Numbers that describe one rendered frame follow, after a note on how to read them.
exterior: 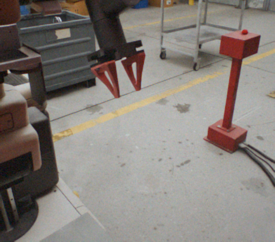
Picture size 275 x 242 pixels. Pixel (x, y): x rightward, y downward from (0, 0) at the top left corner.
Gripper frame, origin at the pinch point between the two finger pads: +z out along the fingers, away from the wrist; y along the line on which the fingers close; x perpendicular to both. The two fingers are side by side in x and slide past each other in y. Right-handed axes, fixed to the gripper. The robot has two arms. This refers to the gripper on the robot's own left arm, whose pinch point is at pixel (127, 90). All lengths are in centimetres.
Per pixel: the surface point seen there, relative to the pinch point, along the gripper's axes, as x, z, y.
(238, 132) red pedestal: 77, 59, 132
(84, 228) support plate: -21.3, 10.4, -24.3
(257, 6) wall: 343, -72, 689
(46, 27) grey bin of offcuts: 190, -62, 68
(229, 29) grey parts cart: 186, -20, 313
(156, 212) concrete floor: 77, 73, 47
